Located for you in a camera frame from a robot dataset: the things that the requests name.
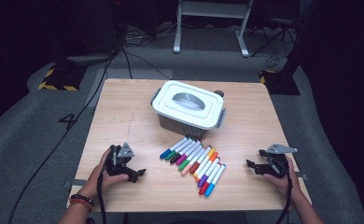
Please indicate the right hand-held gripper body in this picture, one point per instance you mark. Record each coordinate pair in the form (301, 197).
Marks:
(278, 166)

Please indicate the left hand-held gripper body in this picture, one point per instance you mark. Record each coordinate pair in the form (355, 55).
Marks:
(116, 166)

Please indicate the dark blue marker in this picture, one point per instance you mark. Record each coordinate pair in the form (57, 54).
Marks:
(164, 154)

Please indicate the dark green marker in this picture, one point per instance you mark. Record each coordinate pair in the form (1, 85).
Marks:
(170, 155)

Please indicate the black marker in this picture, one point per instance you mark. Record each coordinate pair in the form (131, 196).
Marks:
(175, 158)

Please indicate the magenta marker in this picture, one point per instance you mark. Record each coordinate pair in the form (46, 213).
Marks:
(181, 160)

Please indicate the yellow marker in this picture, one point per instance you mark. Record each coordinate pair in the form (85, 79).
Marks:
(212, 152)

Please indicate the bright green marker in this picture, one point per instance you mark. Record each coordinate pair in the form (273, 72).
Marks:
(184, 165)

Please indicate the peach marker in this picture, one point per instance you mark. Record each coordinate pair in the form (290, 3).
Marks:
(186, 170)

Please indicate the purple marker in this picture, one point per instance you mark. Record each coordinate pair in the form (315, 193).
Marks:
(202, 181)

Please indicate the bright red marker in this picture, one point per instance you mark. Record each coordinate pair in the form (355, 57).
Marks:
(203, 188)

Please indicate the dark red marker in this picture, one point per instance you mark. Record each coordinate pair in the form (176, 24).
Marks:
(195, 168)

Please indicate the clear plastic storage box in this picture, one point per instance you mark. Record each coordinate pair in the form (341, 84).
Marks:
(183, 127)

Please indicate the white box lid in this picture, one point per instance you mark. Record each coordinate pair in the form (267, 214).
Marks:
(170, 105)

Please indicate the person's right hand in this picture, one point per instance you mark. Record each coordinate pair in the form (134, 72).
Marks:
(287, 185)

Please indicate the person's left hand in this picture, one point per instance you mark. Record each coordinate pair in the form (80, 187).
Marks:
(100, 183)

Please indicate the grey tape piece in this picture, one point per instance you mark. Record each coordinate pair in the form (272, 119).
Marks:
(76, 183)
(303, 176)

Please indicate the black yellow striped stand base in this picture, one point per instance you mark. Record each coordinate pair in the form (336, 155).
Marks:
(62, 79)
(281, 84)

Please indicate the grey stand foot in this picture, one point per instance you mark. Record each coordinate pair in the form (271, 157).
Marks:
(90, 59)

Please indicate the black tripod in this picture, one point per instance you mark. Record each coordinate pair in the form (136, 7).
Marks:
(279, 31)

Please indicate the white desk frame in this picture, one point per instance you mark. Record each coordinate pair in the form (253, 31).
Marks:
(211, 9)

